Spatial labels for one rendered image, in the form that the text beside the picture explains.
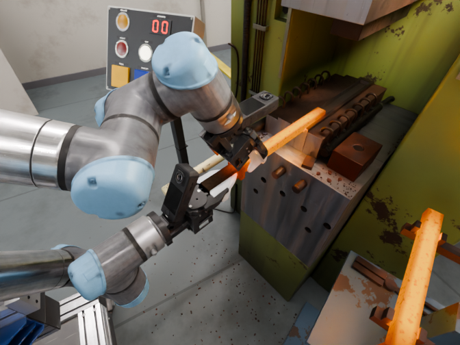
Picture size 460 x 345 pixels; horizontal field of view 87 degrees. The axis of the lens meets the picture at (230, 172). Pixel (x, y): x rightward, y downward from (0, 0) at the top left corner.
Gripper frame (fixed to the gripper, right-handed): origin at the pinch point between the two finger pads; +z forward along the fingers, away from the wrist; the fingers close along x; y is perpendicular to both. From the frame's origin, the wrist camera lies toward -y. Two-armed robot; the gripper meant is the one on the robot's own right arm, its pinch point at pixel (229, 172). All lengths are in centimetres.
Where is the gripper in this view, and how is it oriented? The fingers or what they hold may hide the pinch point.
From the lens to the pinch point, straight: 55.8
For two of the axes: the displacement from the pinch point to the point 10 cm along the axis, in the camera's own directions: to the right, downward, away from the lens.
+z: 7.3, -4.9, 4.8
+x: 6.9, 5.3, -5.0
